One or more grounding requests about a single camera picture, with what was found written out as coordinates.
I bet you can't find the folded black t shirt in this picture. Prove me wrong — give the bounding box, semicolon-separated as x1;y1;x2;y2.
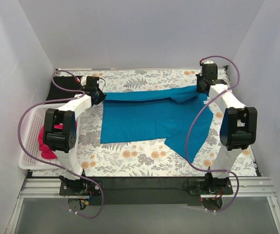
46;76;82;101

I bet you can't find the crumpled pink t shirt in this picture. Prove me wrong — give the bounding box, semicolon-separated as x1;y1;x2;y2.
38;126;57;160

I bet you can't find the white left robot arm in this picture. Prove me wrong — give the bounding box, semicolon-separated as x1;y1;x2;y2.
42;75;106;195

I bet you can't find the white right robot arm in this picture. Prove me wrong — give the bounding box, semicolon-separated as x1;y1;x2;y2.
196;61;258;194

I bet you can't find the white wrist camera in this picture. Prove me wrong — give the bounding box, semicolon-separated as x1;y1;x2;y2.
78;75;87;86
199;58;214;66

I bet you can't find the aluminium frame rail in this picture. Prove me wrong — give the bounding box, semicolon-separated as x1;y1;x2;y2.
14;177;280;234

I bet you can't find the white plastic laundry basket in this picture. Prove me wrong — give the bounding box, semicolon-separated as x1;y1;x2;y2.
18;102;82;171

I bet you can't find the blue t shirt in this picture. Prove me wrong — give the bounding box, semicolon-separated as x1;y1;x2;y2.
100;86;213;161

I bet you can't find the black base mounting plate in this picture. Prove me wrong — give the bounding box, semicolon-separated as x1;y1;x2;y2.
59;176;235;206

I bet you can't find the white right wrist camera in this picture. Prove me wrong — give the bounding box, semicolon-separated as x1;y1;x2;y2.
199;58;214;66

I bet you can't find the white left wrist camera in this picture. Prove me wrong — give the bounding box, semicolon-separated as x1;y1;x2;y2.
78;75;87;86

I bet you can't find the floral patterned tablecloth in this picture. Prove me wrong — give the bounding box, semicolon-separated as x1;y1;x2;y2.
31;69;262;177

